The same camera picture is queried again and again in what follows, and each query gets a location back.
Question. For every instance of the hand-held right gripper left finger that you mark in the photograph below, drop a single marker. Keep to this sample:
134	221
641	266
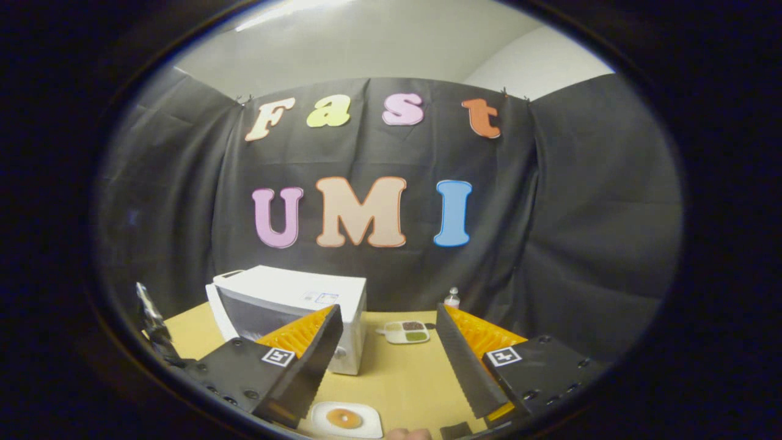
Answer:
317	360

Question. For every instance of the black backdrop cloth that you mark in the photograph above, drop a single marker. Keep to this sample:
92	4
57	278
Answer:
580	214

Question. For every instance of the white divided food tray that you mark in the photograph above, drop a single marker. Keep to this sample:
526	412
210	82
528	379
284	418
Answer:
406	333

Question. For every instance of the round orange food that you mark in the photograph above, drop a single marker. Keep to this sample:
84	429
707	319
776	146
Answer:
344	418

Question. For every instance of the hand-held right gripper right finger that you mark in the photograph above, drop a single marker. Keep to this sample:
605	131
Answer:
467	366

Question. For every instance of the small clear bottle pink label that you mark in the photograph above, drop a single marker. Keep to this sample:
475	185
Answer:
452	299

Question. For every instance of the white microwave oven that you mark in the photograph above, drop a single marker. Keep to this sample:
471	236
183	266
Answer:
287	287

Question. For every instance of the white square plate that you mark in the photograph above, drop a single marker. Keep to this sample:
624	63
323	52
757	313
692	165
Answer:
369	421

